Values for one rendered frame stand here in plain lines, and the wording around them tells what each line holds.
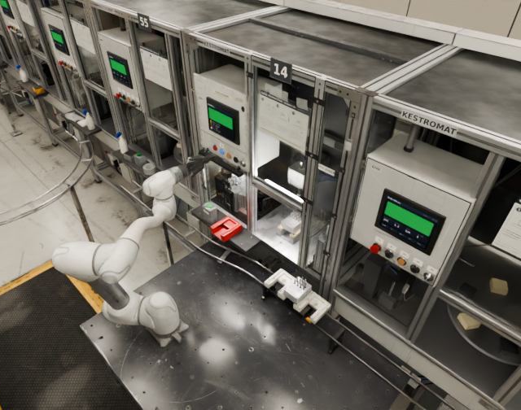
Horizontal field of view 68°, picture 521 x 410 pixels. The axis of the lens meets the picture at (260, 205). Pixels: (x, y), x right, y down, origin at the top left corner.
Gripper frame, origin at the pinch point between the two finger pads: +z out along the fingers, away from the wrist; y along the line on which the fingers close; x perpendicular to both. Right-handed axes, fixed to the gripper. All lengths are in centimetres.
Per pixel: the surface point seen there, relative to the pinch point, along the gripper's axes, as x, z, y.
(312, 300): -81, 0, -55
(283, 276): -59, 2, -55
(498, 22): -28, 370, 11
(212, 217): 1.0, 0.0, -46.0
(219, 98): -0.1, 10.6, 33.1
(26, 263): 160, -92, -143
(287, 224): -42, 23, -39
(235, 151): -11.5, 10.6, 4.9
